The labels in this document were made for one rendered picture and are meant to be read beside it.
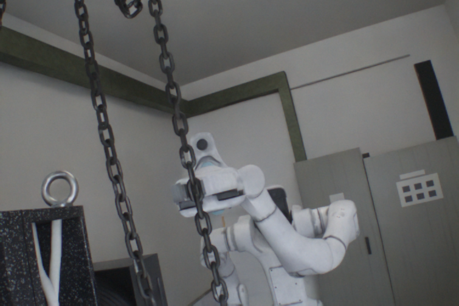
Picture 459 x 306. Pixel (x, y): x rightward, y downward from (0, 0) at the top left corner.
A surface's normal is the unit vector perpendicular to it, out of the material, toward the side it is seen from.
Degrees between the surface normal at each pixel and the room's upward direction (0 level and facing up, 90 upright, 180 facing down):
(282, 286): 104
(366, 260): 90
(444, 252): 90
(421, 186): 90
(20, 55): 90
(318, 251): 79
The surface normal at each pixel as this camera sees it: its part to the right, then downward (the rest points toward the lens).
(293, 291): -0.12, 0.11
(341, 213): -0.33, -0.80
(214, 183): 0.86, -0.27
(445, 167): -0.33, -0.09
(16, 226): 0.96, -0.23
